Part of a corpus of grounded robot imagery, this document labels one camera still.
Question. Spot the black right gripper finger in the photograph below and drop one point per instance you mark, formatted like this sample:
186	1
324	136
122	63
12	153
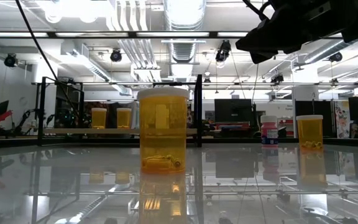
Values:
259	37
261	57

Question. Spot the pink medicine bottle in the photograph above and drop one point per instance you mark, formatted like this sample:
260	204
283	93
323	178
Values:
269	130

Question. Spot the orange medicine bottle white cap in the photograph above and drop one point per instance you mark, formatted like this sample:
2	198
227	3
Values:
163	130
124	119
99	119
309	132

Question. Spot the background black robot arm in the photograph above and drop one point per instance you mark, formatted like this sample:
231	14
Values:
23	119

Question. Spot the wooden shelf board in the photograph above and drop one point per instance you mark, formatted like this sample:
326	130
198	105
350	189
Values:
73	131

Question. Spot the black ceiling spotlight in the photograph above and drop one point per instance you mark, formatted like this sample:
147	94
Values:
278	78
336	57
10	60
116	55
223	51

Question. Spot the black monitor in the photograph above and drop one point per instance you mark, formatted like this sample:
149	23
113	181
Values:
233	110

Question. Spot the black partition panel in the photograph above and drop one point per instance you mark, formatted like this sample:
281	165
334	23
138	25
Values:
325	112

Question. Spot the floral print panel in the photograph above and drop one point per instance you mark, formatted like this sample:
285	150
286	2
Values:
342	119

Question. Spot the black equipment rack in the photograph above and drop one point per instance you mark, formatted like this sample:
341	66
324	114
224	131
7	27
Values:
70	102

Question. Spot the black horizontal frame bar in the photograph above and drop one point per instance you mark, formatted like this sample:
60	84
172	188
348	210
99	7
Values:
306	83

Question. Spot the silver ceiling duct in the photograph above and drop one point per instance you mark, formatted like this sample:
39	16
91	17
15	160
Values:
183	18

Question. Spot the black metal shelf frame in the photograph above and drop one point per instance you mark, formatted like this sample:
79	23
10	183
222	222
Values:
199	109

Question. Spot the black table frame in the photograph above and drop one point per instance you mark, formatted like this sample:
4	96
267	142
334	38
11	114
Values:
346	141

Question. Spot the black overhead frame beam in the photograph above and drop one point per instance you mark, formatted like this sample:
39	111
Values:
132	34

